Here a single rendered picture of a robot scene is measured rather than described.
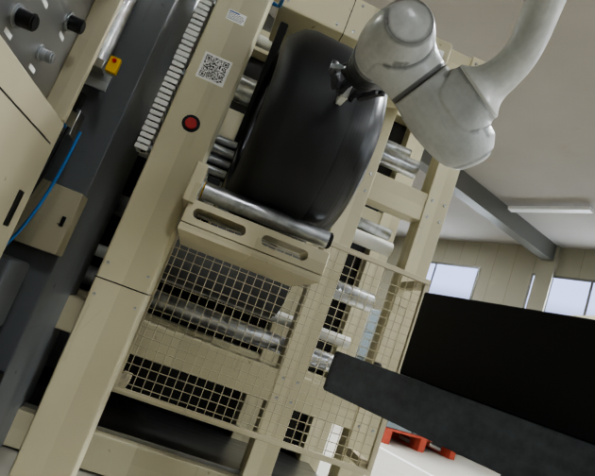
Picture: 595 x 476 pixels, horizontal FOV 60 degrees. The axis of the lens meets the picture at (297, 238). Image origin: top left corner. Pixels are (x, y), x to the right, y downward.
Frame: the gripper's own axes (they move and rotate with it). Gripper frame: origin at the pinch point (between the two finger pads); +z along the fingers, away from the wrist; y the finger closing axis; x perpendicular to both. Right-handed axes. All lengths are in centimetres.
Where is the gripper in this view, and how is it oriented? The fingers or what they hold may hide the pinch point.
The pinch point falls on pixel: (343, 94)
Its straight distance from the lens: 120.3
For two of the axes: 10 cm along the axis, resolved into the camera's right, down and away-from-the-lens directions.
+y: -9.2, -3.7, -1.5
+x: -3.7, 9.3, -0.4
